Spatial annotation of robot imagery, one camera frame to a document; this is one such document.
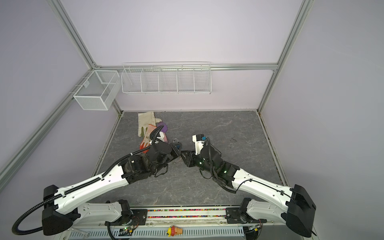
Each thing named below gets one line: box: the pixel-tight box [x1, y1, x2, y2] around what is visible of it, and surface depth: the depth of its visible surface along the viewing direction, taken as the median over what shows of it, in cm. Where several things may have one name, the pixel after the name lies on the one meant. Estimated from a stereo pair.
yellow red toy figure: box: [166, 225, 183, 237], surface depth 69 cm
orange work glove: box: [140, 124, 157, 153], surface depth 104 cm
